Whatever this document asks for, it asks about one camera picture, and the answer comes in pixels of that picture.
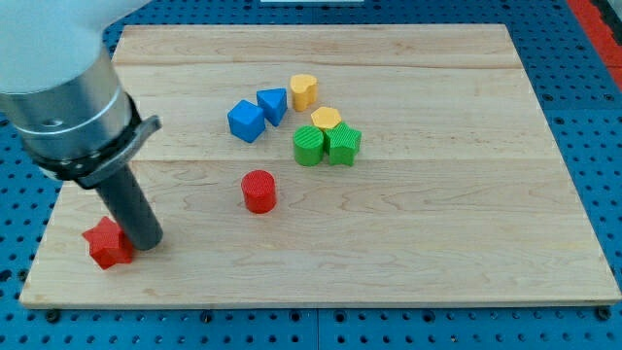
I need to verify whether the yellow heart block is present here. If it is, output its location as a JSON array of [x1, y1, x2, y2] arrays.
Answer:
[[290, 74, 318, 112]]

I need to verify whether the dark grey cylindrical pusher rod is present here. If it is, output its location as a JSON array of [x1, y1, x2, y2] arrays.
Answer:
[[95, 165, 163, 251]]

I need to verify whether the green star block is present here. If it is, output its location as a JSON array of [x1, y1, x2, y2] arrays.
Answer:
[[325, 122, 362, 166]]

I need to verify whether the light wooden board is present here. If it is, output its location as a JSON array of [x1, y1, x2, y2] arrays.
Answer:
[[20, 24, 621, 309]]

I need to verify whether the green cylinder block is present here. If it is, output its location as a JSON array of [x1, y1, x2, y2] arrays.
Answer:
[[293, 125, 324, 166]]

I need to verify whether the yellow hexagon block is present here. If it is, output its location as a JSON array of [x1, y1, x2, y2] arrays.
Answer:
[[311, 107, 342, 130]]

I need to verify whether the blue triangle block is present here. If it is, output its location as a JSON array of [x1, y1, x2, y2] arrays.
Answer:
[[256, 87, 288, 126]]

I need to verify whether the red star block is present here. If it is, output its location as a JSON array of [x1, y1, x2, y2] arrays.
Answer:
[[82, 217, 133, 269]]

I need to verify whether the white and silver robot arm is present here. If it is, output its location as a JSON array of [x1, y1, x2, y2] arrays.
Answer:
[[1, 0, 163, 251]]

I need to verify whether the red cylinder block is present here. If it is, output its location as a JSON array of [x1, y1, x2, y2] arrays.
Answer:
[[241, 170, 277, 214]]

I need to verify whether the blue cube block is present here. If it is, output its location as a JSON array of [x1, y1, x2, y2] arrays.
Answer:
[[227, 99, 265, 143]]

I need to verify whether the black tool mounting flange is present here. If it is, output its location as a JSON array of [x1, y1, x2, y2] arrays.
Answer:
[[29, 94, 161, 190]]

